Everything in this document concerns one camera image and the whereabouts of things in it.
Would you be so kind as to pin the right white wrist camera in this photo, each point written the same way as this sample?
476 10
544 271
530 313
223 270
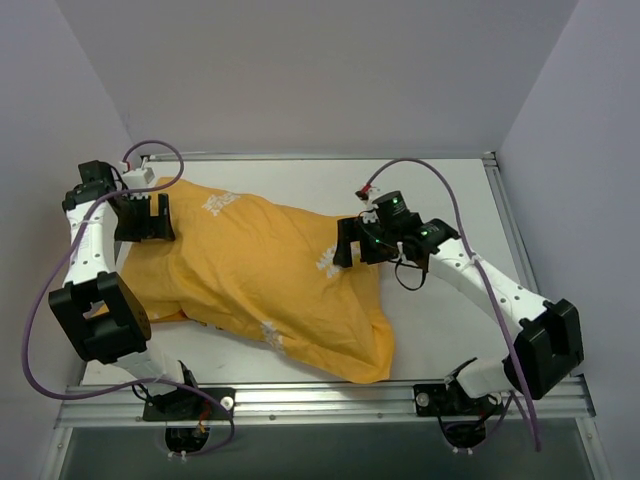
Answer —
367 195

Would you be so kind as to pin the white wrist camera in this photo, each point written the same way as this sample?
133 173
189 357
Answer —
367 195
140 178

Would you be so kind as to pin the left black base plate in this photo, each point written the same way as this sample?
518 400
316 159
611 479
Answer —
182 405

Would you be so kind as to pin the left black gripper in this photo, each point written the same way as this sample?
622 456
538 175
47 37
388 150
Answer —
132 215

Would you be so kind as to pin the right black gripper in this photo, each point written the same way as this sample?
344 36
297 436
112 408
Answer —
363 240

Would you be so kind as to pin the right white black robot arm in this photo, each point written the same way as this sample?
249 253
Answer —
543 338

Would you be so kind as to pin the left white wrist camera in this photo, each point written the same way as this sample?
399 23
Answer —
140 178

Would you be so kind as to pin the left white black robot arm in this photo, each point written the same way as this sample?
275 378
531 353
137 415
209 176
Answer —
98 312

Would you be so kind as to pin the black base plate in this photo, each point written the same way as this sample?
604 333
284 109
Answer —
450 400
182 405

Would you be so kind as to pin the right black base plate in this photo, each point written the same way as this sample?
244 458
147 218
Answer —
450 400

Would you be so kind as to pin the aluminium front rail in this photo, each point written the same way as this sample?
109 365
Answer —
310 404

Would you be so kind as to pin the orange Mickey Mouse pillowcase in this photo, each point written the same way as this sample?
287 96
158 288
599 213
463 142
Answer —
264 272

